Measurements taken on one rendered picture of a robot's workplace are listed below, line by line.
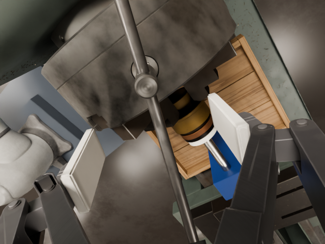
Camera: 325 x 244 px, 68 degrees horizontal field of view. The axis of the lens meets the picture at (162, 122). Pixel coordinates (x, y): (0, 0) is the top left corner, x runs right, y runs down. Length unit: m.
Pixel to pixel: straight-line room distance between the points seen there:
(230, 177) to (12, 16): 0.46
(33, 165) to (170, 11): 0.66
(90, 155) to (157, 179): 1.86
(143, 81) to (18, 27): 0.18
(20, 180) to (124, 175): 1.33
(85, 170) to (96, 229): 2.47
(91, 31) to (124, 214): 2.17
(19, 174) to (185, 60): 0.62
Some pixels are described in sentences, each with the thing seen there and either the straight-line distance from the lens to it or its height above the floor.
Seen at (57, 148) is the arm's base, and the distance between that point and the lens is 0.95.
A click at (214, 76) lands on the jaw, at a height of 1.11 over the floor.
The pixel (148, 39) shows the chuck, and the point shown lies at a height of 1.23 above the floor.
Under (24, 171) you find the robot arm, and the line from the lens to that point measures 0.82.
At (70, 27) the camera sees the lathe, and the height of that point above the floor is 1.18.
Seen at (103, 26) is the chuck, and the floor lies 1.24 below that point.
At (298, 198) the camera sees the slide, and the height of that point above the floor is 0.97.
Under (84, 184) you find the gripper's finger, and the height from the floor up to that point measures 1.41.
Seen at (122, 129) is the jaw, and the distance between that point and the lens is 0.39.
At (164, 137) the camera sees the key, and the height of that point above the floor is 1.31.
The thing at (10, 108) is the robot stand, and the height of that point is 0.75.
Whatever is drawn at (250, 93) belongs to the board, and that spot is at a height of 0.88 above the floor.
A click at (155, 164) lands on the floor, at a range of 1.94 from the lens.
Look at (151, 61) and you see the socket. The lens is 0.30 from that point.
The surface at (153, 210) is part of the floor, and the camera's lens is 2.30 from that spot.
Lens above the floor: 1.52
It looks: 62 degrees down
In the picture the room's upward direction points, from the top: 171 degrees counter-clockwise
